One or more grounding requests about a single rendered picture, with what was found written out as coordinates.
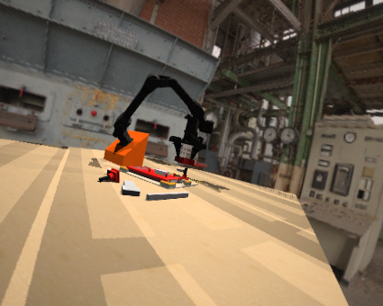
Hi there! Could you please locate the dark grey flat bar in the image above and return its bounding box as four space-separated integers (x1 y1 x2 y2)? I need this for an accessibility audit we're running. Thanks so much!
145 192 189 201

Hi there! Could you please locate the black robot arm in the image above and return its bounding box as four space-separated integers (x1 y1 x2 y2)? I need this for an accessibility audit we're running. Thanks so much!
113 73 214 146

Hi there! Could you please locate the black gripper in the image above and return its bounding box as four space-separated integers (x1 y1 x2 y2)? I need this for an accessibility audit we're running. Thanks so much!
169 128 206 160

